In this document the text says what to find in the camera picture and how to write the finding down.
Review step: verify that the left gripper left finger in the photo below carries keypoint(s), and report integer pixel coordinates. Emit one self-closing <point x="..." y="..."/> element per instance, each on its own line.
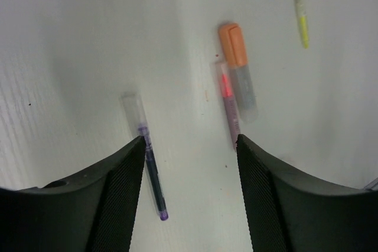
<point x="91" y="210"/>

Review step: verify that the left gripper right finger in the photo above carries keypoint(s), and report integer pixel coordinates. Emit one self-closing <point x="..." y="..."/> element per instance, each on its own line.
<point x="290" y="210"/>

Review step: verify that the purple ink refill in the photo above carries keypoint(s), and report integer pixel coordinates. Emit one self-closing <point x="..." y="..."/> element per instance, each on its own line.
<point x="153" y="173"/>

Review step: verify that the red pink pen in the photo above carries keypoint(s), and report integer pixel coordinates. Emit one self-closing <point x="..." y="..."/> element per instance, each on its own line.
<point x="229" y="101"/>

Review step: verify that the orange highlighter pen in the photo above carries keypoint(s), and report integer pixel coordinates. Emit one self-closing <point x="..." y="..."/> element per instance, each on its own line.
<point x="234" y="50"/>

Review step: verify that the yellow pen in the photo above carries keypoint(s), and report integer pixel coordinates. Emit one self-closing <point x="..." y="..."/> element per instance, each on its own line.
<point x="302" y="22"/>

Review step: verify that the clear pen cap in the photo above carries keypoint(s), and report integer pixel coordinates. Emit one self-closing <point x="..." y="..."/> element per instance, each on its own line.
<point x="134" y="111"/>

